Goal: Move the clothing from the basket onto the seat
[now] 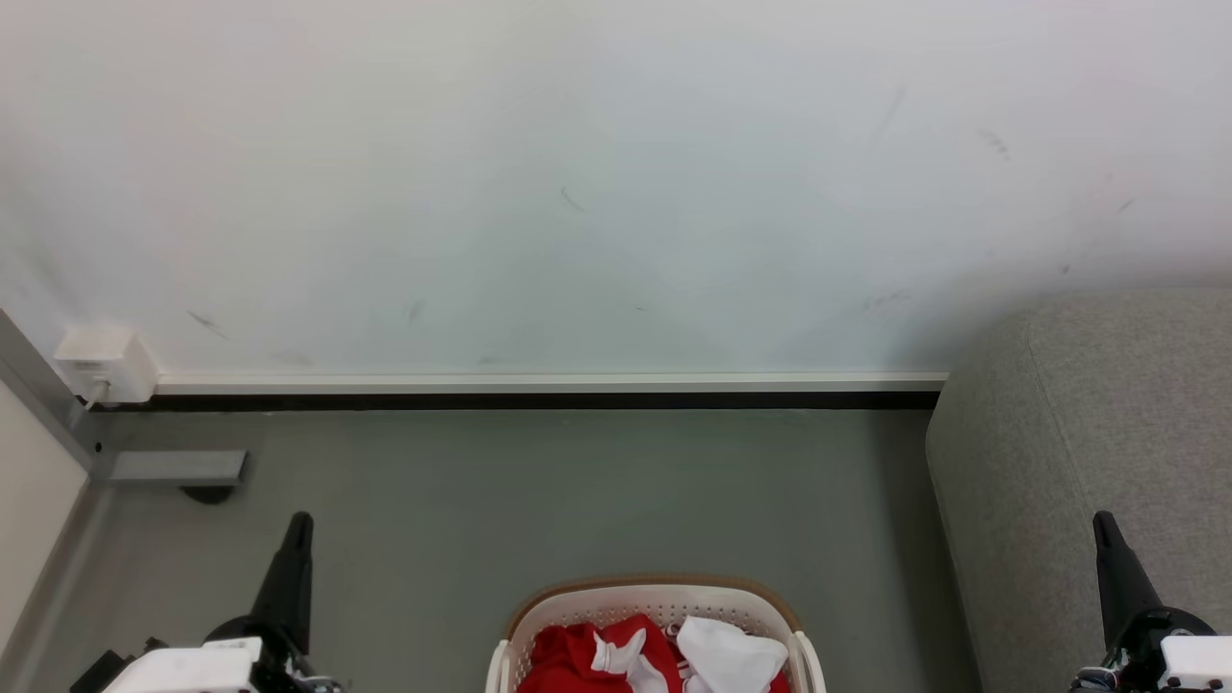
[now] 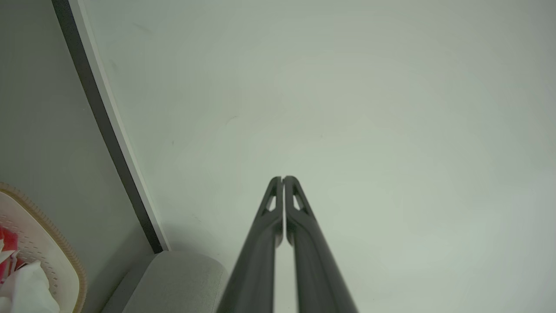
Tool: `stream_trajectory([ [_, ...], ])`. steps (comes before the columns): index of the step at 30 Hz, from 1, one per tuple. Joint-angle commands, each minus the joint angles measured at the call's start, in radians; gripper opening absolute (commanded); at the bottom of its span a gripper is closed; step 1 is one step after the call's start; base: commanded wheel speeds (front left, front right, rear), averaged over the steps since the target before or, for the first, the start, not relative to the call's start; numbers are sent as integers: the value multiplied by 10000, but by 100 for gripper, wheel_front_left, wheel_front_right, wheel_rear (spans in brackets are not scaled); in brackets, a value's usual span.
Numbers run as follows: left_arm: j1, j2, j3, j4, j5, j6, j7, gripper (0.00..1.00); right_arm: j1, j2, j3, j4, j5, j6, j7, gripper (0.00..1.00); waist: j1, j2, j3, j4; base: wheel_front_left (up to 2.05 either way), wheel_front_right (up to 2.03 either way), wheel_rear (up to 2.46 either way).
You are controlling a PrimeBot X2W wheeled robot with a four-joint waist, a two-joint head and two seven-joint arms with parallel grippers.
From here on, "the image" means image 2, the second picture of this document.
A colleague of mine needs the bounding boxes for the grey fabric sofa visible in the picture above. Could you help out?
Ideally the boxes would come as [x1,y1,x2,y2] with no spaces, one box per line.
[101,251,230,313]

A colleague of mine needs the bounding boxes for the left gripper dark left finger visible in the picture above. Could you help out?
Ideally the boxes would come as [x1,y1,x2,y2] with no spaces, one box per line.
[216,176,284,313]

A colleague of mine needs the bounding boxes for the white perforated laundry basket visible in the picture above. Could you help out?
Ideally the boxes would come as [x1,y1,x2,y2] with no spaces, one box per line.
[0,183,88,313]

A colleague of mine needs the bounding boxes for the red and white garment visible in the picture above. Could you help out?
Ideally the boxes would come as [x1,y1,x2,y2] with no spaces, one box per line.
[0,225,23,284]

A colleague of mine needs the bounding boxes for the dark and white baseboard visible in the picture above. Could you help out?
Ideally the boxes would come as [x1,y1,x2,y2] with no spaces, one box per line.
[51,0,171,254]

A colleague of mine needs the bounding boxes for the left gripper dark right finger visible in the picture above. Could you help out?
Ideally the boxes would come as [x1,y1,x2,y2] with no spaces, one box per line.
[284,176,359,313]

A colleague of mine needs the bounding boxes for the white clothing item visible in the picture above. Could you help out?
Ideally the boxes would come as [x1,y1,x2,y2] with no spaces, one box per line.
[0,260,61,313]

